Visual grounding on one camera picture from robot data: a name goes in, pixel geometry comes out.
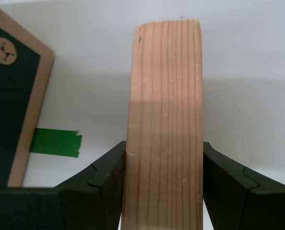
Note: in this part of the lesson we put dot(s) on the open brown cardboard box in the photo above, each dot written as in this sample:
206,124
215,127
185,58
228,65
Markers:
10,107

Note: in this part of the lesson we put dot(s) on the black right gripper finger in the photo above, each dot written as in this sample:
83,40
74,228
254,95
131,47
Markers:
247,208
60,208

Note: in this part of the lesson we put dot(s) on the green tape piece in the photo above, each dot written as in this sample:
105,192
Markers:
58,142

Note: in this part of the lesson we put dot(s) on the light wooden block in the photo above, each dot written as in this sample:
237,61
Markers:
163,119

